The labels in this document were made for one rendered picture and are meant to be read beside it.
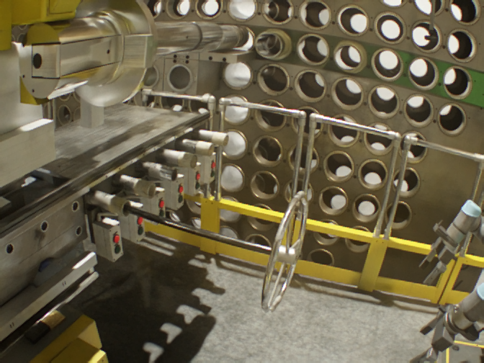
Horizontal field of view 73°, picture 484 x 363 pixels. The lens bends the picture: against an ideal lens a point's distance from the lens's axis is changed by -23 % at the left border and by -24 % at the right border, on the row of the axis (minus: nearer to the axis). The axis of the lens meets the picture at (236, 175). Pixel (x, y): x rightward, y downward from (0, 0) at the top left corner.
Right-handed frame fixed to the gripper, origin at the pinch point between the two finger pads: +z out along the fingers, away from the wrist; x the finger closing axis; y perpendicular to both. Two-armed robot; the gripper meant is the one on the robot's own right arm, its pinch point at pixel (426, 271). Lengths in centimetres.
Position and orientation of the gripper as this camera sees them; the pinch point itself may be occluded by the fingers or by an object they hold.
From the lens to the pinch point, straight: 151.7
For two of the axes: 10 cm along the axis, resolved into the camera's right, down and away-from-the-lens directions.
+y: 8.4, 5.4, -1.1
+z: -4.7, 8.1, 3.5
